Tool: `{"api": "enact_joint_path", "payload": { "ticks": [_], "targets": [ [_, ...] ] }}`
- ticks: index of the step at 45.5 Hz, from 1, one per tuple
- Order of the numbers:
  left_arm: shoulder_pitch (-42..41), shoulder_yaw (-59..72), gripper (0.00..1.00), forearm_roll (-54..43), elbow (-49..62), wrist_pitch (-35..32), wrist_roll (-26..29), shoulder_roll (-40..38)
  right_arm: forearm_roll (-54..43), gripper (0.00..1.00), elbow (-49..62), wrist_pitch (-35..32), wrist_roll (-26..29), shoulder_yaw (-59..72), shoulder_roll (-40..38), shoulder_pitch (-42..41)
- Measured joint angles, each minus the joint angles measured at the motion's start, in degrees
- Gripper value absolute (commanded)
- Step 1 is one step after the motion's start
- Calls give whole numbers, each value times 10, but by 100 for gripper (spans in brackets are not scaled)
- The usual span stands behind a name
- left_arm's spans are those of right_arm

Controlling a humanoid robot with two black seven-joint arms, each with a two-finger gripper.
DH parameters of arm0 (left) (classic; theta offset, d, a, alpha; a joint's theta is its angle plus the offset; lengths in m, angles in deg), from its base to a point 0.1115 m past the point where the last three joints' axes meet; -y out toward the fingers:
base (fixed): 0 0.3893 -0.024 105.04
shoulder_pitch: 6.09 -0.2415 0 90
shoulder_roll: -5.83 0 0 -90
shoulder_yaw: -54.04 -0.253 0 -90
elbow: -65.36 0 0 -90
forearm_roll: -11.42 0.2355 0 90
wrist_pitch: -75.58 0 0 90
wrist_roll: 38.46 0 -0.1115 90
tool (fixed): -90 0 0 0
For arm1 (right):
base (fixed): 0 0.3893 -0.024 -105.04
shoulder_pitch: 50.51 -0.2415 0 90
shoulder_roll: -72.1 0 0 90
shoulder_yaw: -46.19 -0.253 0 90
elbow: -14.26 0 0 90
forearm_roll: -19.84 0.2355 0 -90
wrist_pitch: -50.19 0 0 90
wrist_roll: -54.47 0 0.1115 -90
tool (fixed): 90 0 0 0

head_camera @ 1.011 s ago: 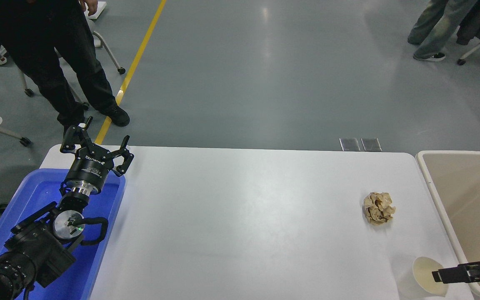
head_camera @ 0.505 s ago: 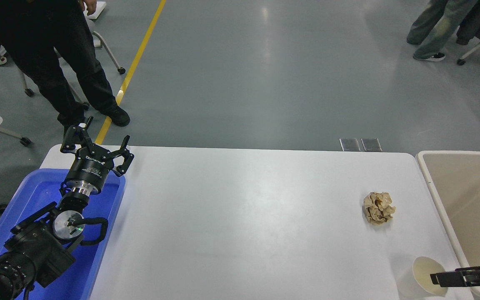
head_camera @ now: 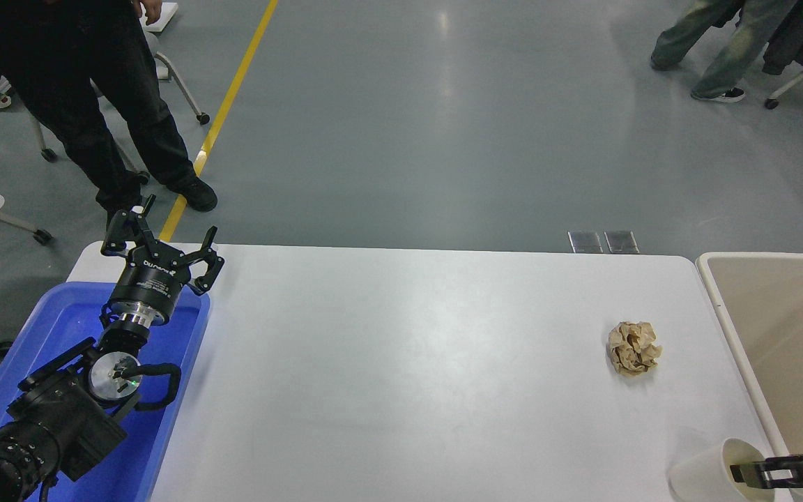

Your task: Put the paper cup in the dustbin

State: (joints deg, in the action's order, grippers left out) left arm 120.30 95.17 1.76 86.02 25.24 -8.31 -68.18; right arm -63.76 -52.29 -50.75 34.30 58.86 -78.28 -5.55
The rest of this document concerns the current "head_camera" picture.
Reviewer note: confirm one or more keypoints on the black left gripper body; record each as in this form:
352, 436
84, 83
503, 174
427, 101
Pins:
151, 279

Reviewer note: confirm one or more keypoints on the white paper cup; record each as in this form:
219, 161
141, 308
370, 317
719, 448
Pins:
701, 474

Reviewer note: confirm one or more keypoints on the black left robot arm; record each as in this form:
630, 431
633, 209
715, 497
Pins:
56, 418

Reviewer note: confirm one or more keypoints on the person's left hand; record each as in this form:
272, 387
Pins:
149, 10

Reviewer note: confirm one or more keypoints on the blue plastic tray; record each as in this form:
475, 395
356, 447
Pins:
60, 328

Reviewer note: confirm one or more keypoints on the large pale bin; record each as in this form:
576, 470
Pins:
778, 328

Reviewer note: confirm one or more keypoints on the grey office chair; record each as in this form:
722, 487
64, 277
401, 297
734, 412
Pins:
182, 90

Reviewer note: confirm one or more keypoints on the person in black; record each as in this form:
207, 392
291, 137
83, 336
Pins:
95, 90

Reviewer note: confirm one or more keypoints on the crumpled tan paper ball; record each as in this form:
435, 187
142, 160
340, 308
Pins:
633, 348

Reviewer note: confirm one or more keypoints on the white board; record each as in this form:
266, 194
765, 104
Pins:
168, 14

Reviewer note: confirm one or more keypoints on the metal floor plate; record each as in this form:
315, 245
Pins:
585, 242
622, 242

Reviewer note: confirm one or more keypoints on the person in pale trousers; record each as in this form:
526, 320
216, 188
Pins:
722, 49

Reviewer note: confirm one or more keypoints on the white wheeled chair frame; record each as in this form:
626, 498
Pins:
788, 87

